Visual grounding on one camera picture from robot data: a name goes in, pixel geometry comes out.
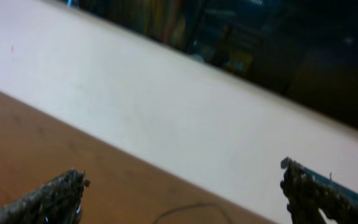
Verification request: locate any black charger cable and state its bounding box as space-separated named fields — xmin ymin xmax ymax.
xmin=152 ymin=202 xmax=234 ymax=224

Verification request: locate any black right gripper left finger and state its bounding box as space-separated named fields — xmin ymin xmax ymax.
xmin=0 ymin=169 xmax=90 ymax=224

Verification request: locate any white partition panel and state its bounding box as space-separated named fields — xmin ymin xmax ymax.
xmin=0 ymin=1 xmax=358 ymax=223

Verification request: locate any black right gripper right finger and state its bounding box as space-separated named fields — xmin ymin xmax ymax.
xmin=280 ymin=157 xmax=358 ymax=224

